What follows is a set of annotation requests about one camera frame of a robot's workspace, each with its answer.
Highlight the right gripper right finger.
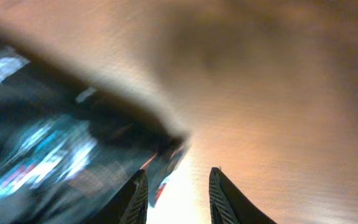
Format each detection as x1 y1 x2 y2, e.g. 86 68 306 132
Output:
209 167 276 224

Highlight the black orange patterned jersey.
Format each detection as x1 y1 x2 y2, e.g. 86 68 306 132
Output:
0 45 186 224

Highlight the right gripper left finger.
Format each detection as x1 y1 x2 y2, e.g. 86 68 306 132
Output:
85 169 149 224

